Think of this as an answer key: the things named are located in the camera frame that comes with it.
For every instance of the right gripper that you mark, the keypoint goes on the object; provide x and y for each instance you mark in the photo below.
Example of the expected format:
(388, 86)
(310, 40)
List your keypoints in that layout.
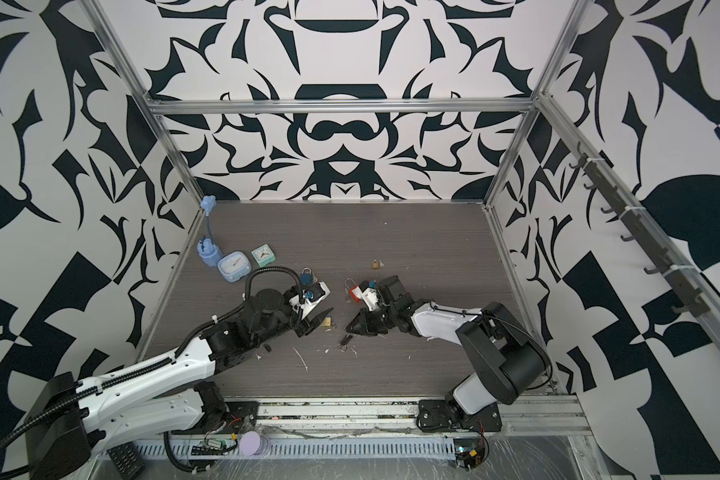
(365, 315)

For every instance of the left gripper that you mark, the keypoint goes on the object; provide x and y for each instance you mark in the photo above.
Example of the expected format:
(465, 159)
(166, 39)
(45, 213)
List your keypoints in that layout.
(306, 326)

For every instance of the brass padlock with key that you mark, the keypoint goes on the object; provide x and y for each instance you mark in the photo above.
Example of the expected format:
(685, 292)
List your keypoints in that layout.
(327, 322)

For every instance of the red padlock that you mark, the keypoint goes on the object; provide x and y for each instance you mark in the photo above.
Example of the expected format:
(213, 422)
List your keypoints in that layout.
(354, 290)

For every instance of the blue padlock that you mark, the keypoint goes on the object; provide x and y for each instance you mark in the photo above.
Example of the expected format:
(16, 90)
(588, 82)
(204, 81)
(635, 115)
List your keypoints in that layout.
(307, 276)

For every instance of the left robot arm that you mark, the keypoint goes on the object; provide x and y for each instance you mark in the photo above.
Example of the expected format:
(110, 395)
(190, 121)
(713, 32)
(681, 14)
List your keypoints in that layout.
(75, 420)

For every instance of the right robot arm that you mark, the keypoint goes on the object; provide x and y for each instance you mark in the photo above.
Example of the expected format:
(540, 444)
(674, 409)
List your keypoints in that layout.
(506, 359)

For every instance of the mint green alarm clock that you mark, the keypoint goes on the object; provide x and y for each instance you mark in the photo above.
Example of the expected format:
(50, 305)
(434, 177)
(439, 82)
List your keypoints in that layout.
(263, 255)

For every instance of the light blue alarm clock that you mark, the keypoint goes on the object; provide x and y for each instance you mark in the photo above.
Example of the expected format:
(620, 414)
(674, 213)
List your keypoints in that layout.
(234, 266)

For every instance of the purple round lid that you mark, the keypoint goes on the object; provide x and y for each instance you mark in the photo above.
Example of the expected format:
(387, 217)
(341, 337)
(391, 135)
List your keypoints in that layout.
(253, 444)

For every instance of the green circuit board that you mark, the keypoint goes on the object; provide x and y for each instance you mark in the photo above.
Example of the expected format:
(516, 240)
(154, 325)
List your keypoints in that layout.
(470, 457)

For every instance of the black remote control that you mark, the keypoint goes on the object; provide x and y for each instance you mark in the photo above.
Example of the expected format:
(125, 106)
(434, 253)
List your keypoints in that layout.
(127, 460)

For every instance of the black hook rack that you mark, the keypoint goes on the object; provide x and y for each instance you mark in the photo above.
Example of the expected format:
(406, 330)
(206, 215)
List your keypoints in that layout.
(676, 271)

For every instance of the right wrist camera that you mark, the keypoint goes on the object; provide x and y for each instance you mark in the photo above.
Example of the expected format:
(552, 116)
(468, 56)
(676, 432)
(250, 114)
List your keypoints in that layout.
(388, 292)

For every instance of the white cable duct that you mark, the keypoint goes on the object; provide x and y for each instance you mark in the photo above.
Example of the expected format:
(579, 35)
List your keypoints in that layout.
(298, 448)

